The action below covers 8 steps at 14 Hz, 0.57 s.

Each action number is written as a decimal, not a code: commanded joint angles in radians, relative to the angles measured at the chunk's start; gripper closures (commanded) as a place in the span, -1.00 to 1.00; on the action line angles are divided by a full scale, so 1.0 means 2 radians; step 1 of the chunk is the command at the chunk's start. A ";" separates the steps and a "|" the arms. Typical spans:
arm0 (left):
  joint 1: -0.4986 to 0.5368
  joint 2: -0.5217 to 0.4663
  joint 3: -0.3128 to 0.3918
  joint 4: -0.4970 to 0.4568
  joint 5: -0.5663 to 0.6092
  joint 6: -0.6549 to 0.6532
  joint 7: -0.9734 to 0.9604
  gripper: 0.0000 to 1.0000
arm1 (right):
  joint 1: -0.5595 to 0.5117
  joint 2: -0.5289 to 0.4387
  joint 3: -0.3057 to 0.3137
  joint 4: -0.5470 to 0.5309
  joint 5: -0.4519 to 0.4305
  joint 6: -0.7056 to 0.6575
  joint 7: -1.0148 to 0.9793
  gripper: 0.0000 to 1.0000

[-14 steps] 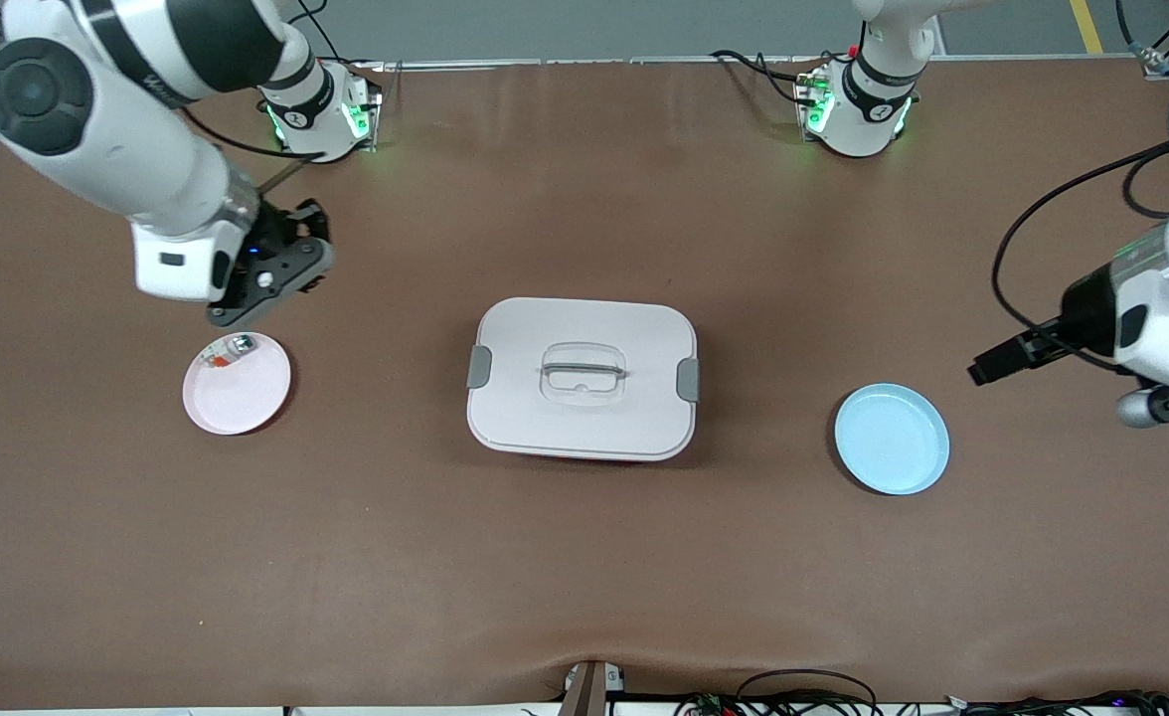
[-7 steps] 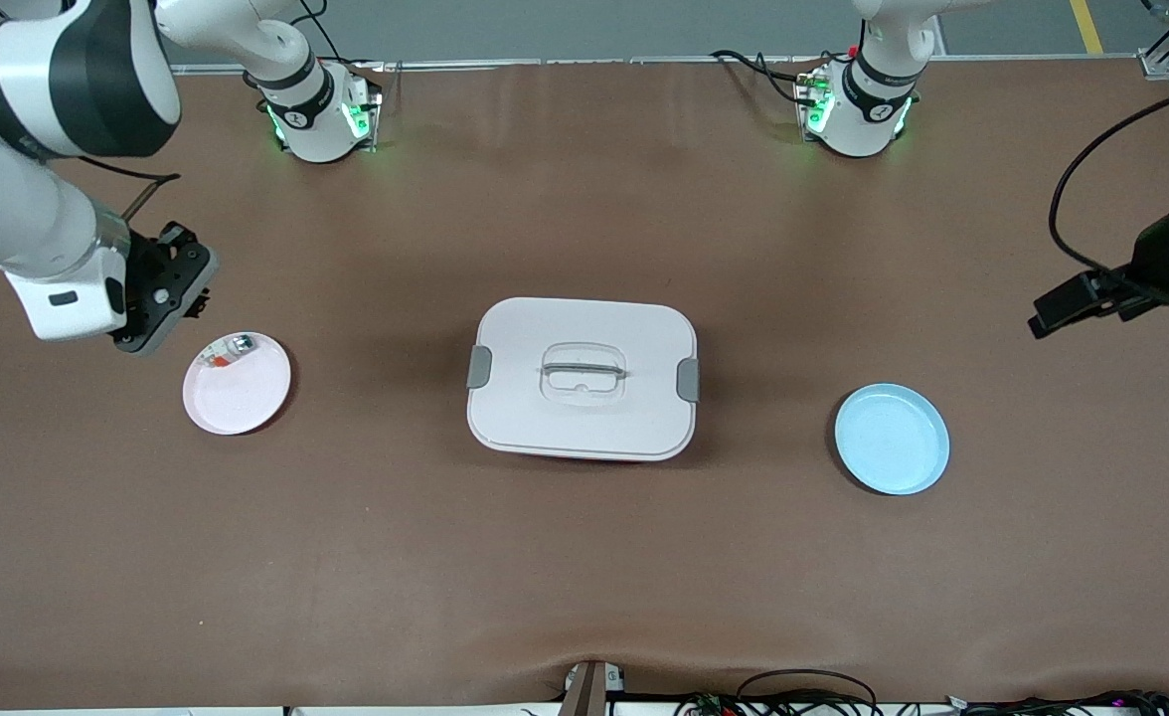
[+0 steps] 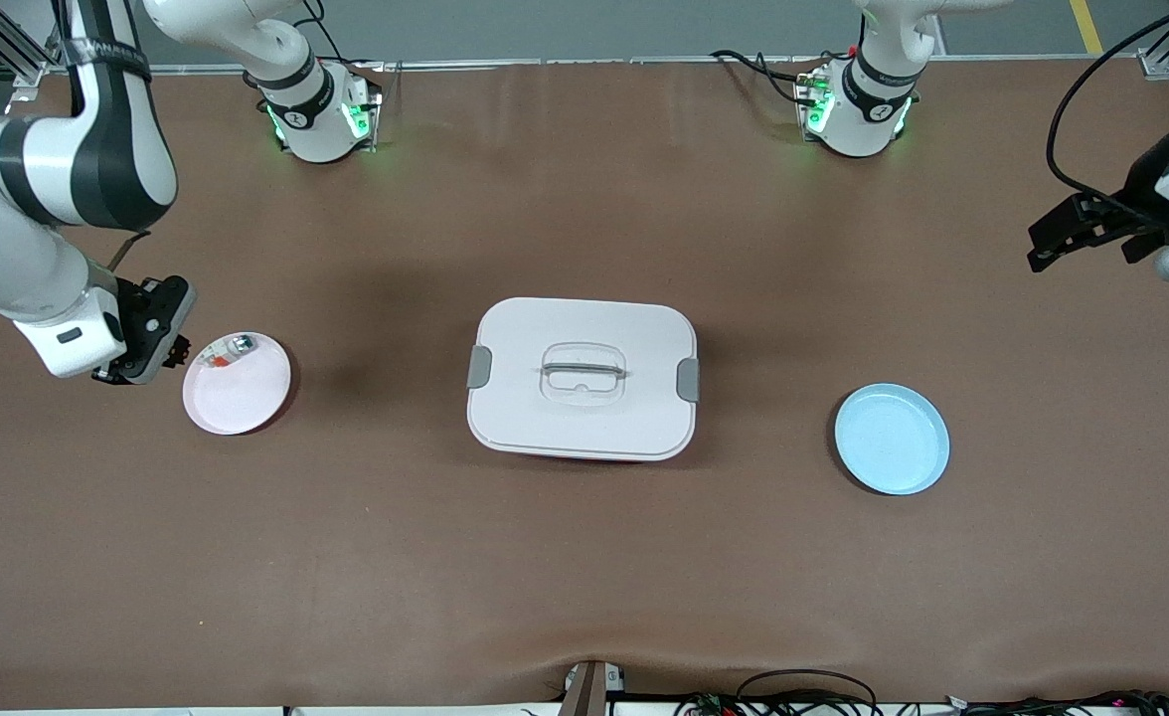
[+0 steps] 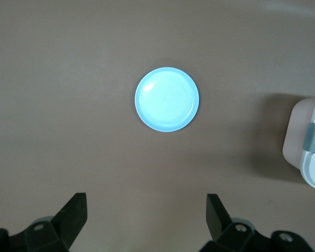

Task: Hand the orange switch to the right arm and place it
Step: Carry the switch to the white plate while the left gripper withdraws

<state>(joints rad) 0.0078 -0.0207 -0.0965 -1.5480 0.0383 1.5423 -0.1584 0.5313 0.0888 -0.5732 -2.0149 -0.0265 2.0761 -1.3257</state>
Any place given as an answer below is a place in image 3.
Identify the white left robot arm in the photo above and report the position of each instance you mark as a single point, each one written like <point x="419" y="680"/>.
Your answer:
<point x="863" y="99"/>

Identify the pale pink round plate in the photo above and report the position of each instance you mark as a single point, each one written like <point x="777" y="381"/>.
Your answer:
<point x="237" y="398"/>

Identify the aluminium table edge rail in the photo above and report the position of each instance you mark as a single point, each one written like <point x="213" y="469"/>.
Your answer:
<point x="594" y="62"/>

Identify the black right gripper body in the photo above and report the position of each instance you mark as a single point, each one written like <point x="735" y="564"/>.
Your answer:
<point x="133" y="305"/>

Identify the white lidded storage box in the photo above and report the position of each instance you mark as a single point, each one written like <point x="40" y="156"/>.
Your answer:
<point x="584" y="418"/>

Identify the brown camera stand post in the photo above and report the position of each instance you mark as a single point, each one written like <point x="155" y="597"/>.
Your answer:
<point x="584" y="696"/>

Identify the light blue round plate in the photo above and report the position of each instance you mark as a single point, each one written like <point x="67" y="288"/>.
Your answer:
<point x="893" y="438"/>

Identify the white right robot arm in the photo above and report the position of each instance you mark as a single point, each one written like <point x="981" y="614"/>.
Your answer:
<point x="8" y="249"/>

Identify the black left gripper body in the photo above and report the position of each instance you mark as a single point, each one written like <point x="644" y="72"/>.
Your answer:
<point x="1140" y="185"/>

